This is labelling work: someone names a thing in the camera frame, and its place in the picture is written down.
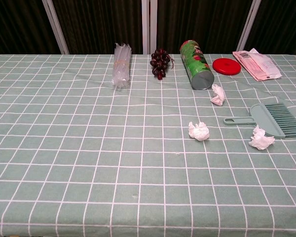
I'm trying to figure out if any teal hand brush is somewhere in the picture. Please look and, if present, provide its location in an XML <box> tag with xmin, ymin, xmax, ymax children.
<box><xmin>223</xmin><ymin>102</ymin><xmax>296</xmax><ymax>138</ymax></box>

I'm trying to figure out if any crumpled white paper ball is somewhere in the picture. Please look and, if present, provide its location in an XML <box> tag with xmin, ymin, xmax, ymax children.
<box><xmin>188</xmin><ymin>121</ymin><xmax>210</xmax><ymax>142</ymax></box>
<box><xmin>210</xmin><ymin>83</ymin><xmax>226</xmax><ymax>107</ymax></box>
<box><xmin>248</xmin><ymin>124</ymin><xmax>276</xmax><ymax>151</ymax></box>

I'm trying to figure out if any clear plastic straw bundle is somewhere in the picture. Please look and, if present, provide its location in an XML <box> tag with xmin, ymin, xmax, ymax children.
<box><xmin>112</xmin><ymin>42</ymin><xmax>133</xmax><ymax>91</ymax></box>

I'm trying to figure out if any dark red grape bunch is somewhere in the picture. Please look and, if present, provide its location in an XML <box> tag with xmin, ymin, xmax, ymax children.
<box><xmin>150</xmin><ymin>48</ymin><xmax>175</xmax><ymax>80</ymax></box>

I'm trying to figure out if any green checked tablecloth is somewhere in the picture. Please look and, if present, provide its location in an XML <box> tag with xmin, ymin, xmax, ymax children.
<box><xmin>0</xmin><ymin>53</ymin><xmax>296</xmax><ymax>237</ymax></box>

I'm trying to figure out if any green chips can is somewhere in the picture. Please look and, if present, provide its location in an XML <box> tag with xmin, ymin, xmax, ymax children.
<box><xmin>179</xmin><ymin>40</ymin><xmax>215</xmax><ymax>91</ymax></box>

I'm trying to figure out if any red round lid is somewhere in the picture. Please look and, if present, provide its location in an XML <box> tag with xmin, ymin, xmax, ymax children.
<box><xmin>212</xmin><ymin>58</ymin><xmax>242</xmax><ymax>76</ymax></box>

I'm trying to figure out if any dark curtain panel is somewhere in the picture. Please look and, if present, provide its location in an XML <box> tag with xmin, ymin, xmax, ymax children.
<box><xmin>155</xmin><ymin>0</ymin><xmax>252</xmax><ymax>54</ymax></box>
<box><xmin>0</xmin><ymin>0</ymin><xmax>62</xmax><ymax>55</ymax></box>
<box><xmin>244</xmin><ymin>0</ymin><xmax>296</xmax><ymax>56</ymax></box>
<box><xmin>51</xmin><ymin>0</ymin><xmax>144</xmax><ymax>55</ymax></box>

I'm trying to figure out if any pink white plastic package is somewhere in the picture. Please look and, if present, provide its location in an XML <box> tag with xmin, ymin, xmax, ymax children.
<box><xmin>232</xmin><ymin>48</ymin><xmax>282</xmax><ymax>81</ymax></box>

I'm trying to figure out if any white partition frame post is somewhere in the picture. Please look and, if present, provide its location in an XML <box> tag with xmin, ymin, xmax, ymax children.
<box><xmin>236</xmin><ymin>0</ymin><xmax>261</xmax><ymax>52</ymax></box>
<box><xmin>41</xmin><ymin>0</ymin><xmax>70</xmax><ymax>55</ymax></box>
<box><xmin>141</xmin><ymin>0</ymin><xmax>158</xmax><ymax>54</ymax></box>

